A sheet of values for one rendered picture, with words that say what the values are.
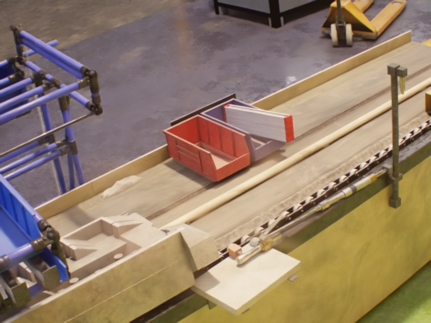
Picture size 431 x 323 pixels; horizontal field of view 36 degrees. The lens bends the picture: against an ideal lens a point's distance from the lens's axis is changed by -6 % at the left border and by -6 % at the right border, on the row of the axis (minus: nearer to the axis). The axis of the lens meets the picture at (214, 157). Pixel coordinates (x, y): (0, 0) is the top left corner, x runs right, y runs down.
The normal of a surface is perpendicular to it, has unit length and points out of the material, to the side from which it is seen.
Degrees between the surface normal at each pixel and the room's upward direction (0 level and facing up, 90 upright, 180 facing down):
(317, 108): 0
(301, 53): 0
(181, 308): 90
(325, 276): 90
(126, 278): 80
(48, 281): 96
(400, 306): 0
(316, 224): 90
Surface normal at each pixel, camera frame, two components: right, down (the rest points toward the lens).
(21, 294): 0.64, 0.39
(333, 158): -0.13, -0.87
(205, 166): -0.77, 0.42
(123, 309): 0.59, 0.15
